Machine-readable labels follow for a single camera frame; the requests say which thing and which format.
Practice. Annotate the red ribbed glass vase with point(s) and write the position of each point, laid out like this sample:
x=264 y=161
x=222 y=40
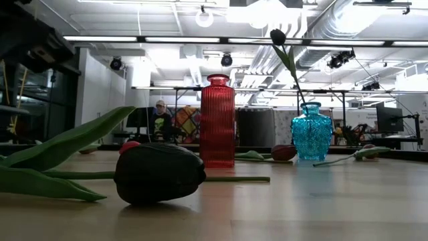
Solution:
x=217 y=127

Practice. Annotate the dark artificial tulip green leaves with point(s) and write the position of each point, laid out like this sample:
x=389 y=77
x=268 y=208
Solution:
x=157 y=174
x=369 y=152
x=277 y=37

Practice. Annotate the blue patterned glass vase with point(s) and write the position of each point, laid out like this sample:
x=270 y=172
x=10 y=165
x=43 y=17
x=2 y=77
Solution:
x=311 y=134

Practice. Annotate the black monitor on arm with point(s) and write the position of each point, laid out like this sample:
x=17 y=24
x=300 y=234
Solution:
x=389 y=118

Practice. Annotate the background black robot arm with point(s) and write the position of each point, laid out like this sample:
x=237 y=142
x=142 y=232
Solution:
x=359 y=129

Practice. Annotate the yellow background flowers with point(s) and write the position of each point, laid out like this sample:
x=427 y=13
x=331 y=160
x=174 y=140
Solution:
x=338 y=131

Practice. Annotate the colourful patchwork quilt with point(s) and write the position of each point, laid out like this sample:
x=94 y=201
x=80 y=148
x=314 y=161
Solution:
x=187 y=122

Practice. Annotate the dark partition panel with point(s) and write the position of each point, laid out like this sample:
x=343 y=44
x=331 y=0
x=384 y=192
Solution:
x=255 y=127

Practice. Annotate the person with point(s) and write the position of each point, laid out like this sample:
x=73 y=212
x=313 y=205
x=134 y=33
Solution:
x=160 y=122

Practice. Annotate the black ceiling spotlight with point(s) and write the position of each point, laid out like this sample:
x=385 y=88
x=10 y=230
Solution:
x=116 y=63
x=226 y=60

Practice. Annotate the long green flower stem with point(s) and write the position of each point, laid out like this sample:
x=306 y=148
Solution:
x=234 y=179

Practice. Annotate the black computer monitor on stand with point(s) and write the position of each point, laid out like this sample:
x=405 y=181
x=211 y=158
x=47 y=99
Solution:
x=138 y=117

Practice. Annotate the long ceiling light strip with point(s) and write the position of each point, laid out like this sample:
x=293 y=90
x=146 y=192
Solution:
x=100 y=39

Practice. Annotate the black ceiling light cluster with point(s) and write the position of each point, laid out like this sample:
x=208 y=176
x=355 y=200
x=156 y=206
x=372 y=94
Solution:
x=371 y=86

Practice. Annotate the dark background desk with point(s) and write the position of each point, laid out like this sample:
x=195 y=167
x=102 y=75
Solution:
x=391 y=140

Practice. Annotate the black overhead frame rail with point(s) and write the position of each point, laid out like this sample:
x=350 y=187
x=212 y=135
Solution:
x=187 y=88

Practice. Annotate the silver ventilation duct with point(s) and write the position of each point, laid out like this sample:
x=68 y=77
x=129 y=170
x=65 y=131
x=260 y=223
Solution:
x=334 y=20

